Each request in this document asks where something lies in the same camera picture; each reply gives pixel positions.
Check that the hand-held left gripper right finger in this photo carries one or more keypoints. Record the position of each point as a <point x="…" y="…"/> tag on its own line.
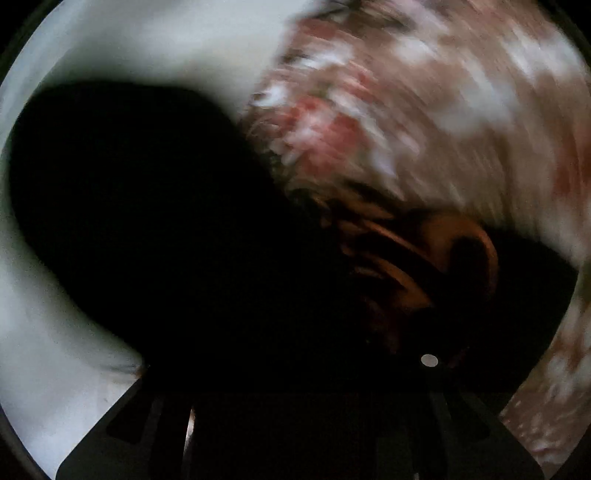
<point x="429" y="378"/>

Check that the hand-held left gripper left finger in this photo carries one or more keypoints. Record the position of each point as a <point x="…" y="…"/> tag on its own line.
<point x="171" y="434"/>

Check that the black garment with orange print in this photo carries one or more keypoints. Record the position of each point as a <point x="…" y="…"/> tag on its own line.
<point x="161" y="221"/>

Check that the brown floral blanket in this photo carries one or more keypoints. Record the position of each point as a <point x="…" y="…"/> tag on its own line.
<point x="461" y="92"/>

